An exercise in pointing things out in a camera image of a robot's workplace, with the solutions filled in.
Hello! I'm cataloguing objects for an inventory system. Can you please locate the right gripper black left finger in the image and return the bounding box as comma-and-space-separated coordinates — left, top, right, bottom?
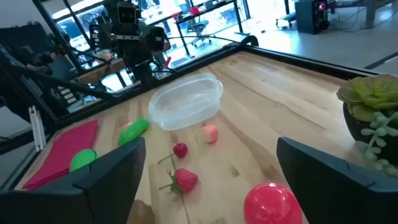
0, 136, 147, 224

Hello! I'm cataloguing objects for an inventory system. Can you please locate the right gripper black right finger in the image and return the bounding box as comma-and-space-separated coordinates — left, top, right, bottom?
275, 136, 398, 224

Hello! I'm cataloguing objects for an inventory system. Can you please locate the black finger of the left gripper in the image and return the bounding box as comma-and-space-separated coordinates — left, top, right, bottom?
144, 26, 166, 53
89, 23, 112, 50

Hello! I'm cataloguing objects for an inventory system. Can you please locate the green toy corn husk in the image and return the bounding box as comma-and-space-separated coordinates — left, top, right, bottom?
69, 148, 98, 174

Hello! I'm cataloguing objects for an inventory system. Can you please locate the brown toy kiwi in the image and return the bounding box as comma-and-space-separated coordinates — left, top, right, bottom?
126, 198, 156, 224

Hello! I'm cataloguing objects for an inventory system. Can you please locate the red toy tomato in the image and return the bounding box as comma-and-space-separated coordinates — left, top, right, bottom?
244, 182, 303, 224

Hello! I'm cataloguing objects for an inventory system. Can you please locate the green toy cucumber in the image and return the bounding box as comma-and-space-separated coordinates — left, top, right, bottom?
118, 117, 150, 146

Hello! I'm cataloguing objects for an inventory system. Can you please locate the red toy strawberry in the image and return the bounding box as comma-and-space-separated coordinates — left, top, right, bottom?
158, 167, 199, 195

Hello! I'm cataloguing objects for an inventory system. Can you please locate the single red cherry with stem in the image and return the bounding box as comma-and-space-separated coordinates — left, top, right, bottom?
157, 142, 189, 165

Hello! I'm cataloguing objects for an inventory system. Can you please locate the small translucent pink toy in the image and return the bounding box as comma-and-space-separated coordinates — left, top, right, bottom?
202, 124, 219, 144

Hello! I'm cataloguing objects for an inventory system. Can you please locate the clear plastic tupperware container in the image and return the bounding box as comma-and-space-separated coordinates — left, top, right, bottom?
148, 72, 224, 131

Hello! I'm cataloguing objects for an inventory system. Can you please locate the black office chair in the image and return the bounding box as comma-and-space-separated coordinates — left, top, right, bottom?
191, 20, 214, 47

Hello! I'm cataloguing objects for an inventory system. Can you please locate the black metal desk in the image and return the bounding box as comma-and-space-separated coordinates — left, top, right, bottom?
174, 0, 249, 57

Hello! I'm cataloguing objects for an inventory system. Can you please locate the red cloth napkin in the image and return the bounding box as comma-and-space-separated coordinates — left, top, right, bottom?
21, 119, 100, 190

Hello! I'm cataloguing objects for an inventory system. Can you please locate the succulent plant in black pot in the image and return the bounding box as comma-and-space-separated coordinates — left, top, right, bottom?
336, 73, 398, 179

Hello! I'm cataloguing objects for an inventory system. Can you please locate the black computer tower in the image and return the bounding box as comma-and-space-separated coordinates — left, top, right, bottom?
294, 0, 330, 35

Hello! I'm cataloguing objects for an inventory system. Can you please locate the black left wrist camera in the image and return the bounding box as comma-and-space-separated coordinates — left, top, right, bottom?
117, 2, 137, 25

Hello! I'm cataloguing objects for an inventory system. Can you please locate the white plastic bracket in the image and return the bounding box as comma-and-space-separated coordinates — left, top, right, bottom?
28, 105, 47, 152

